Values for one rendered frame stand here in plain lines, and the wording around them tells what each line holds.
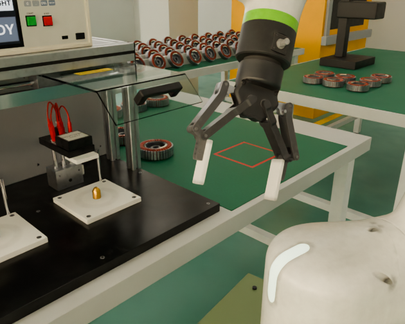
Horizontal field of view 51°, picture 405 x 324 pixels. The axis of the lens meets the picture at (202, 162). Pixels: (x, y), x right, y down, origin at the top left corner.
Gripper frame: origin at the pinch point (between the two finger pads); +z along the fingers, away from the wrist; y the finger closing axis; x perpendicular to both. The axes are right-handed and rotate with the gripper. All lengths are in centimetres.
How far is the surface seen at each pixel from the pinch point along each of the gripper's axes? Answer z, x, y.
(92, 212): 11.8, 36.8, -14.5
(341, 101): -53, 94, 97
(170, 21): -171, 374, 87
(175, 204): 6.4, 34.6, 4.0
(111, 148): -5, 64, -8
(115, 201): 8.6, 39.5, -9.3
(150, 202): 7.3, 38.0, -1.3
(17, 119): -6, 58, -34
